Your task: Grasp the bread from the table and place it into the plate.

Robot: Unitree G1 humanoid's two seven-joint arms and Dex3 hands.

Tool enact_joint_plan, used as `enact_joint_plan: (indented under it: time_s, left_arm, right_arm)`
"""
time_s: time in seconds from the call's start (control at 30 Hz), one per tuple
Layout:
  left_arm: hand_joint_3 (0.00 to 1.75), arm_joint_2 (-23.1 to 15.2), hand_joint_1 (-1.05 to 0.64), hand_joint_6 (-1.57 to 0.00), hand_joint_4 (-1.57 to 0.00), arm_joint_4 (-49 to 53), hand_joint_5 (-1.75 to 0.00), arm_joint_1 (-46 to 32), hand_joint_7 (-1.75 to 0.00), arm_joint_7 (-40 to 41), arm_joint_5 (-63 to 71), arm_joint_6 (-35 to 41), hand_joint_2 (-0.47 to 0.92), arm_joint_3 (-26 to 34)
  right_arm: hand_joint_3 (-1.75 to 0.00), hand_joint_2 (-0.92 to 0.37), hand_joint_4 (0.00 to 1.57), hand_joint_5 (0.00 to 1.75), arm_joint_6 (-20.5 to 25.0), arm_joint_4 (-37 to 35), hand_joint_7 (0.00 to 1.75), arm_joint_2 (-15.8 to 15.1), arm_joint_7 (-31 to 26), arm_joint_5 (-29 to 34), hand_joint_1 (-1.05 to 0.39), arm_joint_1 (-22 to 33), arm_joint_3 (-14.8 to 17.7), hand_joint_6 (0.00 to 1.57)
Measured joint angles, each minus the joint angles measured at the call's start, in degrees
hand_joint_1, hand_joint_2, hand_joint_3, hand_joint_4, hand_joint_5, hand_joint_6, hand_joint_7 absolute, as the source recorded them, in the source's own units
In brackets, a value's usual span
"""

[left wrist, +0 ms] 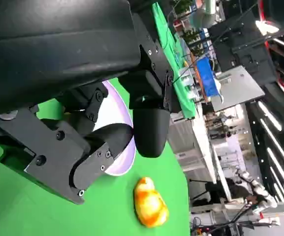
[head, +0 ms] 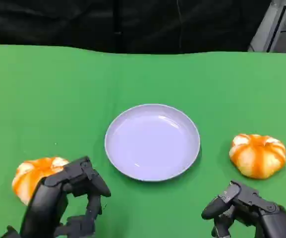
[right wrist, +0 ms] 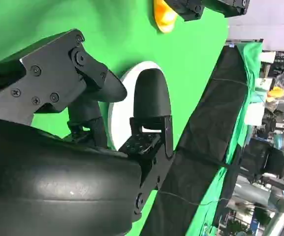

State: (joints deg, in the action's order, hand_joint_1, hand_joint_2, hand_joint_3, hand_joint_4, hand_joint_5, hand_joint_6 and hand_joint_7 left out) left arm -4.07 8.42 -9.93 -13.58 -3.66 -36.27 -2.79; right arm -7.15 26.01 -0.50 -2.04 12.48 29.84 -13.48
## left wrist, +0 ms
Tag grey cabinet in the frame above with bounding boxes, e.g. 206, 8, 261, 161
168, 117, 218, 184

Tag green table cloth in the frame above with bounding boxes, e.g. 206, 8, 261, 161
0, 78, 191, 236

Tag grey flat board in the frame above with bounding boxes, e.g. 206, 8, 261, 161
211, 64, 266, 112

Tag black equipment frame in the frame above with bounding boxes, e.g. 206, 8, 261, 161
207, 11, 278, 72

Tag long white desk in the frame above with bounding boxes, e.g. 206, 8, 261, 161
193, 102, 232, 200

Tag blue box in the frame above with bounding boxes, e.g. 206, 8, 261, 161
196, 58, 221, 97

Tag orange white pumpkin-shaped bread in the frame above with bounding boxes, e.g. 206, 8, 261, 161
133, 176, 170, 229

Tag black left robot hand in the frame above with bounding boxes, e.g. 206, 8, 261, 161
0, 0, 182, 205

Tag green fabric backdrop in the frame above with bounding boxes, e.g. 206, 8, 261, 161
153, 1, 197, 121

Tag lilac plate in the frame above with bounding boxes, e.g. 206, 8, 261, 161
92, 80, 136, 177

